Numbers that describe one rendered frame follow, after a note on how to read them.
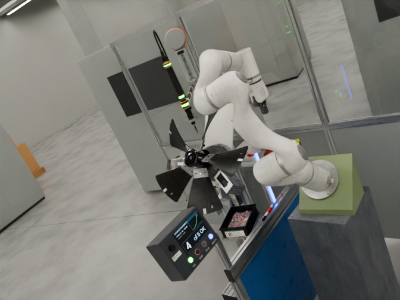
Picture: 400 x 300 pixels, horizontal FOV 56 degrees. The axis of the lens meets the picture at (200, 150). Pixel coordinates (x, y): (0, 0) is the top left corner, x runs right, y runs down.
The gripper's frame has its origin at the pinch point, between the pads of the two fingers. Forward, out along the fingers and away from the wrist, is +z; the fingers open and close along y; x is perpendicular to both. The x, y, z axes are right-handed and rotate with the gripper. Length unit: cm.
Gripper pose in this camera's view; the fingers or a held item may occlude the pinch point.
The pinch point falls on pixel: (264, 109)
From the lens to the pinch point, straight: 193.9
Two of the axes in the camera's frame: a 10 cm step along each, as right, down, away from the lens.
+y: 5.7, -5.0, 6.6
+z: 3.9, 8.6, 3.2
